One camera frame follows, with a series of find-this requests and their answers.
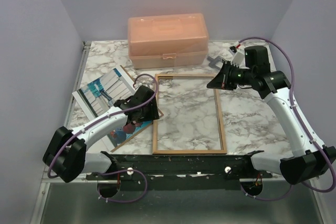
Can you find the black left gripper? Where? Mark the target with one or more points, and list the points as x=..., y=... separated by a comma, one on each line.
x=153, y=114

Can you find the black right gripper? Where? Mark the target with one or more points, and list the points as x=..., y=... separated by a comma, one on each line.
x=221, y=80

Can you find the clear acrylic frame pane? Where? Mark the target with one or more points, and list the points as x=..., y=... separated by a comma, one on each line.
x=226, y=52

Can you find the photo print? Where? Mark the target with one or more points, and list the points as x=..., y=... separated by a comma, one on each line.
x=99, y=95

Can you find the blue wooden picture frame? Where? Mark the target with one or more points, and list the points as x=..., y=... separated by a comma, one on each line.
x=193, y=120

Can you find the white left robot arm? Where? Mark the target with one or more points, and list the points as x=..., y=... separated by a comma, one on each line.
x=89, y=140

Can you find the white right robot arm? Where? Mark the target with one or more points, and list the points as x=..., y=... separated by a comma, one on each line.
x=311, y=158

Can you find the orange translucent plastic storage box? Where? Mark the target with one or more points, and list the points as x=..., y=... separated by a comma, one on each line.
x=167, y=40

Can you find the black metal crank handle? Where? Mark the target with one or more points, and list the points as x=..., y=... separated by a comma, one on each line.
x=212, y=62

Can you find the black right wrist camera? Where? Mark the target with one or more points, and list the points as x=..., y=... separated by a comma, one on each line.
x=257, y=56

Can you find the aluminium extrusion table frame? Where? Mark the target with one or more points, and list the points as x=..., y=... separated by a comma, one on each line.
x=44, y=186

